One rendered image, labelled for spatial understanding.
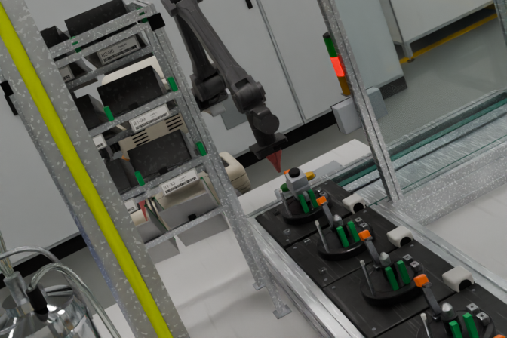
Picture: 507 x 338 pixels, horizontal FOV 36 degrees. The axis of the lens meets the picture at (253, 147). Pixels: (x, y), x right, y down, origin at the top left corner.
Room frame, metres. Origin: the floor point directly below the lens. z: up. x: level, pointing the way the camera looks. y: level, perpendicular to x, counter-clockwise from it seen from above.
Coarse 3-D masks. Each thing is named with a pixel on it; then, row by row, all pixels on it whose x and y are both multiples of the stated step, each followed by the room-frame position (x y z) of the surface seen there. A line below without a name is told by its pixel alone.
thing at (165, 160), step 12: (180, 132) 1.70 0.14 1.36; (144, 144) 1.70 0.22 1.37; (156, 144) 1.70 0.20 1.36; (168, 144) 1.69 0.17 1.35; (180, 144) 1.69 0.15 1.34; (132, 156) 1.69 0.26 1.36; (144, 156) 1.69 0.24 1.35; (156, 156) 1.69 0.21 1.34; (168, 156) 1.68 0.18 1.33; (180, 156) 1.68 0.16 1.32; (192, 156) 1.72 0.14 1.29; (144, 168) 1.68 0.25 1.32; (156, 168) 1.68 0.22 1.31; (168, 168) 1.67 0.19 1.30; (144, 180) 1.70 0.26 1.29
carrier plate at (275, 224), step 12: (336, 192) 1.93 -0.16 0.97; (348, 192) 1.90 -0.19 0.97; (336, 204) 1.86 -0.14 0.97; (264, 216) 1.97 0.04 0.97; (276, 216) 1.94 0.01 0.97; (324, 216) 1.83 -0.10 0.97; (348, 216) 1.79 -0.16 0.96; (264, 228) 1.92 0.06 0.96; (276, 228) 1.87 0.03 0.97; (288, 228) 1.84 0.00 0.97; (300, 228) 1.81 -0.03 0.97; (312, 228) 1.79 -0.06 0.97; (324, 228) 1.78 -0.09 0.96; (276, 240) 1.81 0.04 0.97; (288, 240) 1.78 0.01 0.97; (300, 240) 1.76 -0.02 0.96
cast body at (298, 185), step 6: (294, 168) 1.89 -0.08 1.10; (288, 174) 1.89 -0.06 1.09; (294, 174) 1.86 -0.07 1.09; (300, 174) 1.87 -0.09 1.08; (288, 180) 1.88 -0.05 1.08; (294, 180) 1.86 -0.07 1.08; (300, 180) 1.86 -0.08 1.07; (306, 180) 1.86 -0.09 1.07; (288, 186) 1.90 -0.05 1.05; (294, 186) 1.86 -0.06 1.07; (300, 186) 1.86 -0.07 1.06; (306, 186) 1.86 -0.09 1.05; (294, 192) 1.86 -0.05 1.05; (300, 192) 1.86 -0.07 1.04; (306, 192) 1.85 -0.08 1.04; (306, 198) 1.84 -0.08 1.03
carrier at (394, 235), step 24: (336, 216) 1.64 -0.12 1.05; (360, 216) 1.75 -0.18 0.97; (312, 240) 1.73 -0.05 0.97; (336, 240) 1.64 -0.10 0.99; (360, 240) 1.60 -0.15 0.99; (384, 240) 1.59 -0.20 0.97; (408, 240) 1.54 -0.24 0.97; (312, 264) 1.62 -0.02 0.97; (336, 264) 1.57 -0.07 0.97; (360, 264) 1.53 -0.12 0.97
